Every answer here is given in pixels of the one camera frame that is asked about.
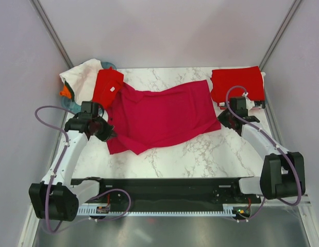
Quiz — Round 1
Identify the magenta polo shirt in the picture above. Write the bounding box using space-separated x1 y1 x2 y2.
107 80 221 155

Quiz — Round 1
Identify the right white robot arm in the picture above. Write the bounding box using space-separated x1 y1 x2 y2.
218 96 306 206

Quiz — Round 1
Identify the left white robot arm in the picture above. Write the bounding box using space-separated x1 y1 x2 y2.
29 101 115 221

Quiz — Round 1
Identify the folded red t shirt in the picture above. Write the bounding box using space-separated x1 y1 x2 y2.
211 66 265 104

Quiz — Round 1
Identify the teal laundry basket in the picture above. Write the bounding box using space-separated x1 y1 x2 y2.
60 61 116 113

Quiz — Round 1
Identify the orange garment in basket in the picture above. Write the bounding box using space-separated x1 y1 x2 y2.
59 85 72 99

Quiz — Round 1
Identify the white t shirt in basket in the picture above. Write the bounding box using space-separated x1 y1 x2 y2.
59 59 102 102

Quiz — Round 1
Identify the red t shirt in basket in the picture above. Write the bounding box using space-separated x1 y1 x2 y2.
92 67 124 109

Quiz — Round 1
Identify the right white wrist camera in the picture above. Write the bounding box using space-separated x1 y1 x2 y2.
242 92 256 110

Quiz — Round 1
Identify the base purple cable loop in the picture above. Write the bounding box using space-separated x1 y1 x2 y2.
79 189 132 223

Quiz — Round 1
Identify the white slotted cable duct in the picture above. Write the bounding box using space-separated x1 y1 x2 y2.
77 203 251 217

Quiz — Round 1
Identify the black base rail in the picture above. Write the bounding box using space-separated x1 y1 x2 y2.
87 177 261 210

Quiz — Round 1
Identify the right aluminium corner post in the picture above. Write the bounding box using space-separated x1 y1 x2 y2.
259 0 304 71

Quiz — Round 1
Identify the aluminium corner post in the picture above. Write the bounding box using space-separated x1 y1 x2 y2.
30 0 73 68
259 0 304 71

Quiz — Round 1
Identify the left aluminium corner post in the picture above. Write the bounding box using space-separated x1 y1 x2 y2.
30 0 73 68

